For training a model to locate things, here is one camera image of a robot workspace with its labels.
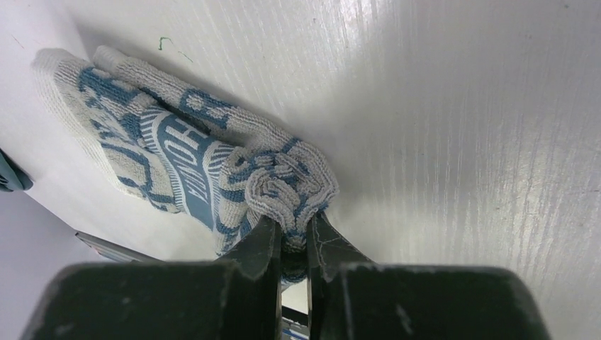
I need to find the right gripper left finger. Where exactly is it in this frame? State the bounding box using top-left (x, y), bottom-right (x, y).
top-left (22, 217), bottom-right (282, 339)

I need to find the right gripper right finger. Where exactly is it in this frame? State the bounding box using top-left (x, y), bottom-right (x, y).
top-left (307, 213), bottom-right (550, 339)

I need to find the patterned white blue cloth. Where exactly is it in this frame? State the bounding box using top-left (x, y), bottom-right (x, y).
top-left (31, 46), bottom-right (339, 285)

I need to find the grey-blue towel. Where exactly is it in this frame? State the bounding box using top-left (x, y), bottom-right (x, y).
top-left (1, 150), bottom-right (33, 192)

